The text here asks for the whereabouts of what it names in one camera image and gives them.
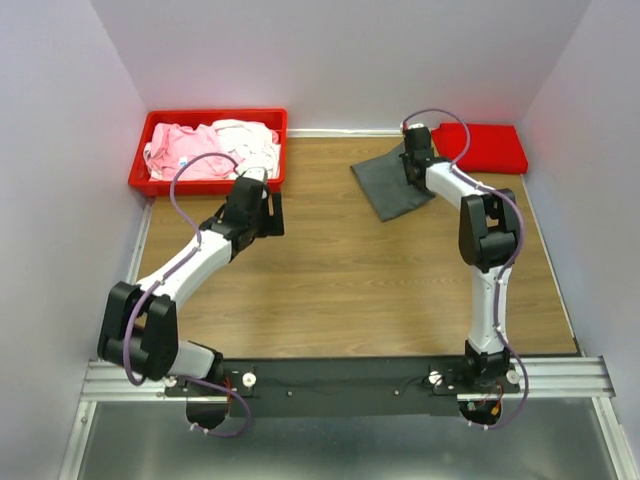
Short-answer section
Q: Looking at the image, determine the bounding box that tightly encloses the dark grey t shirt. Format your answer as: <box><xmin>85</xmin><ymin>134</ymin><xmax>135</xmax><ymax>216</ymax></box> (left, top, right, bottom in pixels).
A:
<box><xmin>350</xmin><ymin>144</ymin><xmax>435</xmax><ymax>222</ymax></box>

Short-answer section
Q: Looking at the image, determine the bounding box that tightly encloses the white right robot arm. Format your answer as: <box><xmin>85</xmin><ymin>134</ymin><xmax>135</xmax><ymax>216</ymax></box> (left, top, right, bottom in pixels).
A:
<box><xmin>400</xmin><ymin>124</ymin><xmax>523</xmax><ymax>392</ymax></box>

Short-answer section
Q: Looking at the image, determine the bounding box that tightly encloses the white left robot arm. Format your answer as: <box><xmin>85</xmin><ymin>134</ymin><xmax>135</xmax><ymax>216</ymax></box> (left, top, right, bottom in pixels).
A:
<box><xmin>97</xmin><ymin>167</ymin><xmax>284</xmax><ymax>395</ymax></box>

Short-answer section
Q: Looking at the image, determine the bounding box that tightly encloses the white t shirt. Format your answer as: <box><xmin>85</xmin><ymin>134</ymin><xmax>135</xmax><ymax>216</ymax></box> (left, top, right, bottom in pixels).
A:
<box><xmin>212</xmin><ymin>119</ymin><xmax>281</xmax><ymax>179</ymax></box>

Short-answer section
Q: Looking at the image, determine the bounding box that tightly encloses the folded red t shirt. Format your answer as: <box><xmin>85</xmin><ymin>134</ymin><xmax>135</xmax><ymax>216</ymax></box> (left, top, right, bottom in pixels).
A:
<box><xmin>431</xmin><ymin>122</ymin><xmax>529</xmax><ymax>175</ymax></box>

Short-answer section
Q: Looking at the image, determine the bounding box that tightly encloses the pink t shirt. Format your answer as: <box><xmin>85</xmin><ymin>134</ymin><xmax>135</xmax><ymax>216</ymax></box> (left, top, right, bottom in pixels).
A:
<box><xmin>143</xmin><ymin>123</ymin><xmax>240</xmax><ymax>181</ymax></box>

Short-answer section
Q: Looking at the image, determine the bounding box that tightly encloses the red plastic bin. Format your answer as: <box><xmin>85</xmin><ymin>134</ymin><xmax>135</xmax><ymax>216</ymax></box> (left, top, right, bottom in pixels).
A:
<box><xmin>128</xmin><ymin>108</ymin><xmax>287</xmax><ymax>197</ymax></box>

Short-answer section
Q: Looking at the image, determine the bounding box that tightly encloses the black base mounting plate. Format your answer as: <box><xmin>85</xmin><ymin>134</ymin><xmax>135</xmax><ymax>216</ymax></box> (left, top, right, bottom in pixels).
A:
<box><xmin>167</xmin><ymin>352</ymin><xmax>521</xmax><ymax>424</ymax></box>

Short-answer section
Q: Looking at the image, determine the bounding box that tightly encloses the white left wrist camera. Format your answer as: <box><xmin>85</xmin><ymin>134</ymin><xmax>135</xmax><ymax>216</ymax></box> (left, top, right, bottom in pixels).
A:
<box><xmin>236</xmin><ymin>167</ymin><xmax>268</xmax><ymax>184</ymax></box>

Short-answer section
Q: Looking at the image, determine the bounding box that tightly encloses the aluminium frame rail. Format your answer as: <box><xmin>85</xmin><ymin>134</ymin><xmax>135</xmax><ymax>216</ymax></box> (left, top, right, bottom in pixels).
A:
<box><xmin>61</xmin><ymin>195</ymin><xmax>617</xmax><ymax>479</ymax></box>

